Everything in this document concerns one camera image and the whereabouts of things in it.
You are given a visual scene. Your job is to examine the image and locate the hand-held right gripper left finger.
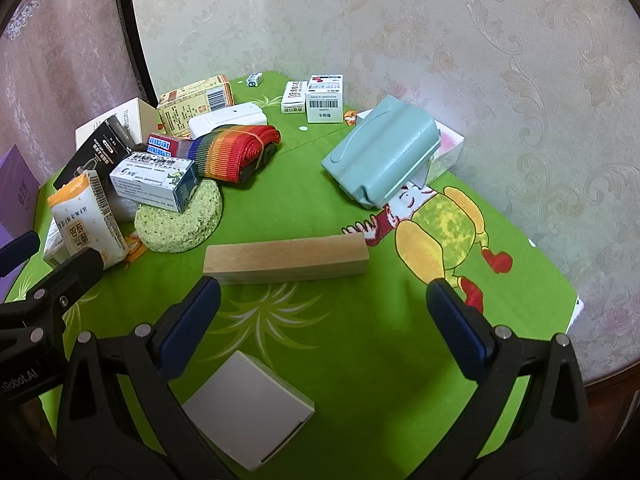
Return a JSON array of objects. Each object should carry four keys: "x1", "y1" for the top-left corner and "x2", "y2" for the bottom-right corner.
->
[{"x1": 57, "y1": 276, "x2": 236, "y2": 480}]

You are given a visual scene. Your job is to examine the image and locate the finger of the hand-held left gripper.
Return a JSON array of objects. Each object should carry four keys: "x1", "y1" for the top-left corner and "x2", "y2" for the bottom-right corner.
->
[
  {"x1": 0, "y1": 247, "x2": 104, "y2": 361},
  {"x1": 0, "y1": 231, "x2": 41, "y2": 277}
]

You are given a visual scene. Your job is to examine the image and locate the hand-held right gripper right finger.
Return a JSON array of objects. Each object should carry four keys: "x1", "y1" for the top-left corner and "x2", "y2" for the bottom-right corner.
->
[{"x1": 407, "y1": 278, "x2": 590, "y2": 480}]

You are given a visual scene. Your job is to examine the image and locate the small white box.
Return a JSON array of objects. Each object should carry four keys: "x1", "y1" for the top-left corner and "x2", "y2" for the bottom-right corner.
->
[{"x1": 42, "y1": 217, "x2": 68, "y2": 268}]

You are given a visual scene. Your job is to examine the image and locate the orange and white tissue pack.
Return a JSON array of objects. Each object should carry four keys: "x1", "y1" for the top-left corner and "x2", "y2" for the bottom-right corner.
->
[{"x1": 47, "y1": 170, "x2": 128, "y2": 267}]

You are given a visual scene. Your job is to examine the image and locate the purple storage box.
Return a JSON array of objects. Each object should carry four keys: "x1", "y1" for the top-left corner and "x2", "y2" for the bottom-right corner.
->
[{"x1": 0, "y1": 144, "x2": 41, "y2": 301}]

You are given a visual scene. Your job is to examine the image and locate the round green sponge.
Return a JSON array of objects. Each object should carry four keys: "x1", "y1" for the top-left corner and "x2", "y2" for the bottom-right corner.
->
[{"x1": 134, "y1": 177, "x2": 223, "y2": 253}]

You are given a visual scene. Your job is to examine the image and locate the plain white cardboard box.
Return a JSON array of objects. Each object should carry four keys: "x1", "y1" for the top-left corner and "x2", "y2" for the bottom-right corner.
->
[{"x1": 182, "y1": 350, "x2": 316, "y2": 472}]

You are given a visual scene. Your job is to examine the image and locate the wooden block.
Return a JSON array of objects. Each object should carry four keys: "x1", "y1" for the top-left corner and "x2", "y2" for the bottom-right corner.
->
[{"x1": 202, "y1": 234, "x2": 370, "y2": 286}]

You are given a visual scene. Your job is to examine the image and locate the blue and white medicine box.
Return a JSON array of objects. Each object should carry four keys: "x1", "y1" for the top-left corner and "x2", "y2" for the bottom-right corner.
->
[{"x1": 109, "y1": 151, "x2": 197, "y2": 212}]

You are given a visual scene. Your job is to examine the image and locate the small red and blue box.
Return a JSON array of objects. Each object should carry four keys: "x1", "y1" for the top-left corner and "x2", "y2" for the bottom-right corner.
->
[{"x1": 147, "y1": 132, "x2": 188, "y2": 158}]

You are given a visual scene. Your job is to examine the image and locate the cream white box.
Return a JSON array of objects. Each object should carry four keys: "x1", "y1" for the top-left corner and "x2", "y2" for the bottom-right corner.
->
[{"x1": 75, "y1": 97, "x2": 161, "y2": 151}]

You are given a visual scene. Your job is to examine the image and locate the rainbow striped strap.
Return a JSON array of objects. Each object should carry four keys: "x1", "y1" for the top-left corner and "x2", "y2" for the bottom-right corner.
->
[{"x1": 181, "y1": 123, "x2": 282, "y2": 184}]

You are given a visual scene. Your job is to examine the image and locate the white box with pink print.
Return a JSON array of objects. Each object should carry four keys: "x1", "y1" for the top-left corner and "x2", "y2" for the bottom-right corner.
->
[{"x1": 356, "y1": 109, "x2": 464, "y2": 191}]

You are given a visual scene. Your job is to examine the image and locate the teal plastic case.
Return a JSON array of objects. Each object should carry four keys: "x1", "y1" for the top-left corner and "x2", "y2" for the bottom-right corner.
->
[{"x1": 321, "y1": 95, "x2": 441, "y2": 210}]

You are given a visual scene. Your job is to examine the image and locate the yellow herbal medicine box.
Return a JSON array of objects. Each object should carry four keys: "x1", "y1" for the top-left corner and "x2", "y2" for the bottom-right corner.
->
[{"x1": 157, "y1": 75, "x2": 235, "y2": 137}]

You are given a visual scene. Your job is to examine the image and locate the white plastic device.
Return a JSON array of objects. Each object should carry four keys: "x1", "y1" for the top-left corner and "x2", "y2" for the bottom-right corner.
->
[{"x1": 188, "y1": 102, "x2": 269, "y2": 138}]

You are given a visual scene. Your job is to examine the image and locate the white medicine box black logo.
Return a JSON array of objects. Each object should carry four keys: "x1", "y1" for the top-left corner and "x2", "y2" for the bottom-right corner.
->
[{"x1": 281, "y1": 81, "x2": 310, "y2": 115}]

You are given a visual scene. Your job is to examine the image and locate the white medicine box red label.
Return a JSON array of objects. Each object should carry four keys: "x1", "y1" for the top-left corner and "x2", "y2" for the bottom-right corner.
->
[{"x1": 305, "y1": 74, "x2": 345, "y2": 123}]

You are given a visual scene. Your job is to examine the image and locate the pink patterned curtain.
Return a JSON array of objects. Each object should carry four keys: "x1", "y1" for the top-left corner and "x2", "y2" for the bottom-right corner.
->
[{"x1": 0, "y1": 0, "x2": 151, "y2": 181}]

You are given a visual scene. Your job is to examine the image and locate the dark vertical pole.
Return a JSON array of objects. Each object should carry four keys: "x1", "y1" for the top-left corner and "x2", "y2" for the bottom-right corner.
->
[{"x1": 114, "y1": 0, "x2": 158, "y2": 106}]

